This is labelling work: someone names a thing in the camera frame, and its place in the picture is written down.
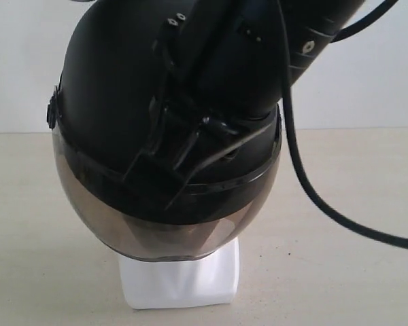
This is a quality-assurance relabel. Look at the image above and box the black cable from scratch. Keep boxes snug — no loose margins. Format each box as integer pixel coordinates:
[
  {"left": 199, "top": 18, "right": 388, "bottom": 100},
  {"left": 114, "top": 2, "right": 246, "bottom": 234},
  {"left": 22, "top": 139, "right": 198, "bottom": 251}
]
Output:
[{"left": 277, "top": 0, "right": 408, "bottom": 252}]

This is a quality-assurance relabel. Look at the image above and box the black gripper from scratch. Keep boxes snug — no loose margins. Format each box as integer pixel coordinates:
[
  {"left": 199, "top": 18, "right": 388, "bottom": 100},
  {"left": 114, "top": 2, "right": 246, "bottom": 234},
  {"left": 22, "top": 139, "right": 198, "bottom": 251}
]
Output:
[{"left": 122, "top": 1, "right": 361, "bottom": 208}]

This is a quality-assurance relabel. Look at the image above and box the black helmet with tinted visor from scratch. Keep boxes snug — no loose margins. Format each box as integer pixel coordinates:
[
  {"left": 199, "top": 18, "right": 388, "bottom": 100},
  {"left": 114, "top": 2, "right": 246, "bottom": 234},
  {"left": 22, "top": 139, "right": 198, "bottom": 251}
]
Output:
[{"left": 46, "top": 1, "right": 282, "bottom": 261}]

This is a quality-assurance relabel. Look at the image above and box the white mannequin head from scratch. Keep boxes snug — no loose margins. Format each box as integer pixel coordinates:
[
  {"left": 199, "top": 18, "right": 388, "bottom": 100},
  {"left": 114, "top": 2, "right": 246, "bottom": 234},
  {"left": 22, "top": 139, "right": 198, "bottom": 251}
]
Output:
[{"left": 118, "top": 238, "right": 240, "bottom": 310}]

